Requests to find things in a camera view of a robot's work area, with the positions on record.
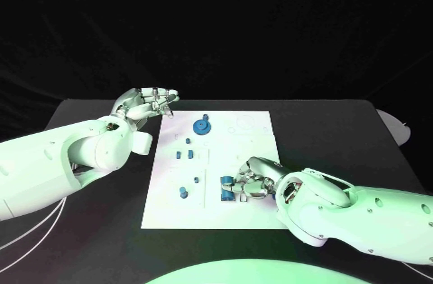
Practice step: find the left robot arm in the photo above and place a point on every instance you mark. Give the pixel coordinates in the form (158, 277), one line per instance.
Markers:
(34, 159)

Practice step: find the blue long cylinder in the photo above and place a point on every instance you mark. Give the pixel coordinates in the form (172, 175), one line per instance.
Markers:
(227, 196)

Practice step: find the blue block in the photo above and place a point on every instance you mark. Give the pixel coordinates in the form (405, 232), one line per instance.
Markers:
(191, 154)
(178, 155)

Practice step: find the blue short cylinder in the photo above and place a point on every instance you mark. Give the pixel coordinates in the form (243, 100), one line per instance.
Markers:
(182, 193)

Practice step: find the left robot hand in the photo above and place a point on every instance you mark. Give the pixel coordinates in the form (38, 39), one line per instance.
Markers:
(145, 101)

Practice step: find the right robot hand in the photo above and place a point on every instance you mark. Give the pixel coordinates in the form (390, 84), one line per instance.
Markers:
(263, 169)

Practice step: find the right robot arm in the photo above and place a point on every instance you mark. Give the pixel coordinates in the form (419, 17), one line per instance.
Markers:
(371, 209)

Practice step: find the white task board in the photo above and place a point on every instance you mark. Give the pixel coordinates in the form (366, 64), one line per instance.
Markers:
(177, 213)

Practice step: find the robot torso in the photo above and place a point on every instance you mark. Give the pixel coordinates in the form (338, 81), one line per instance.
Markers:
(257, 274)

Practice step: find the pale rounded object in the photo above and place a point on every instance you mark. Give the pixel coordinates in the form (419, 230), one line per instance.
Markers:
(394, 129)

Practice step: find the blue gear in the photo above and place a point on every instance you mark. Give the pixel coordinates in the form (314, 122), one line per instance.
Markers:
(203, 128)

